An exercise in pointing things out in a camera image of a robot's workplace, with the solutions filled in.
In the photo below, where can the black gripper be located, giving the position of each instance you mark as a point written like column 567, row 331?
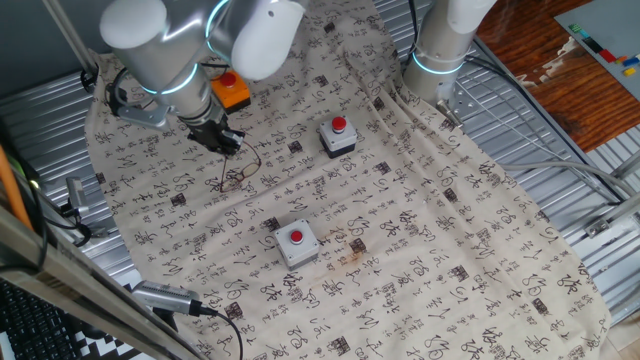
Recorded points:
column 207, row 131

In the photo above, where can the brown thin-frame glasses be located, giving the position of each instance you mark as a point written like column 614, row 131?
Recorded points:
column 242, row 172

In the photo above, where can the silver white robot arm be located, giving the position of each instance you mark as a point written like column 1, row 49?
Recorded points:
column 150, row 50

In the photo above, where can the orange box red mushroom button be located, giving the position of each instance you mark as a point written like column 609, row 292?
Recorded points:
column 232, row 95

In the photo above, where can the grey box flat red button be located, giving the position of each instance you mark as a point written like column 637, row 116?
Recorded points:
column 288, row 248

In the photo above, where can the black pole clamp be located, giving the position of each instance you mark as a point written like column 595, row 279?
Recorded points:
column 89, row 81

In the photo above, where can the grey metal pole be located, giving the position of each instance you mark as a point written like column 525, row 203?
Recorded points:
column 70, row 35

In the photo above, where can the beige calligraphy print tablecloth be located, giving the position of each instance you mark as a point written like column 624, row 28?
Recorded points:
column 400, row 225

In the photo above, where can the orange tube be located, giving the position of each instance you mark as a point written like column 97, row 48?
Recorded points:
column 11, row 185

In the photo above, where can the black computer mouse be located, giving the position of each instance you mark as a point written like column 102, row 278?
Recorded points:
column 92, row 331

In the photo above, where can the black white checkerboard sheet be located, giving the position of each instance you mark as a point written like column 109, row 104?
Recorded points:
column 107, row 347

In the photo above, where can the silver base mounting plate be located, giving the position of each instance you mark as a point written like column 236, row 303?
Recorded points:
column 465, row 102

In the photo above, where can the black keyboard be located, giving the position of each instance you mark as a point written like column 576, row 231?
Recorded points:
column 35, row 325

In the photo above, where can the brown wooden table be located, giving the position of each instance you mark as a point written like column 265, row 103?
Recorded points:
column 560, row 85

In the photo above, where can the black toy brick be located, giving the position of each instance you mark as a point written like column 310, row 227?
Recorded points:
column 592, row 45

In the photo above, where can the red toy brick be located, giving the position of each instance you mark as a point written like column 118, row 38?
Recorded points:
column 607, row 55

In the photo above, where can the grey flat board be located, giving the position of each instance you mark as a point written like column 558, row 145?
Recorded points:
column 605, row 25

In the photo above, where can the yellow toy brick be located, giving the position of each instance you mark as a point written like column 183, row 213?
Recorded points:
column 629, row 71

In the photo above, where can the blue toy brick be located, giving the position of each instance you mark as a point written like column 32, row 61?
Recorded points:
column 631, row 61

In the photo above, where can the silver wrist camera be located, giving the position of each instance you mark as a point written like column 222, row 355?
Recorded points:
column 140, row 116

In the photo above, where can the small grey camera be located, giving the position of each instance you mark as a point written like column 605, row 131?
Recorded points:
column 76, row 195

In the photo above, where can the silver depth camera with mount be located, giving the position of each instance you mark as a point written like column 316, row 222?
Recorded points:
column 165, row 297

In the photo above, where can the aluminium frame beam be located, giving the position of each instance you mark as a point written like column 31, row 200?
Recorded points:
column 75, row 285

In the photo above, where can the aluminium corner bracket rail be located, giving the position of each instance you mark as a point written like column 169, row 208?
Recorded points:
column 612, row 215

